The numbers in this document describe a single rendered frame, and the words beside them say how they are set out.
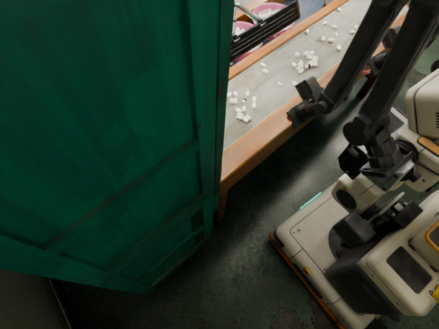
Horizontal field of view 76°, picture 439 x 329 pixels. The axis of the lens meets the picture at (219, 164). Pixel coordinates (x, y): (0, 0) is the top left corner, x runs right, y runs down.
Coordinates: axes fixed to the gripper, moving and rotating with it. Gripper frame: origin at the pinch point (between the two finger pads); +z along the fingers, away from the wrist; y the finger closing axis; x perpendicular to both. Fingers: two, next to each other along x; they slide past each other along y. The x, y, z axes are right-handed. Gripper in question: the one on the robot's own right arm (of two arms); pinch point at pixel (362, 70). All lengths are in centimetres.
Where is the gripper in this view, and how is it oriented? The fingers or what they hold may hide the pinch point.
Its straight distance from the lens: 142.7
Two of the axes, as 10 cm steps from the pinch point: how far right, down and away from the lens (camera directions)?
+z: -3.0, 0.5, 9.5
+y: -8.1, 5.2, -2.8
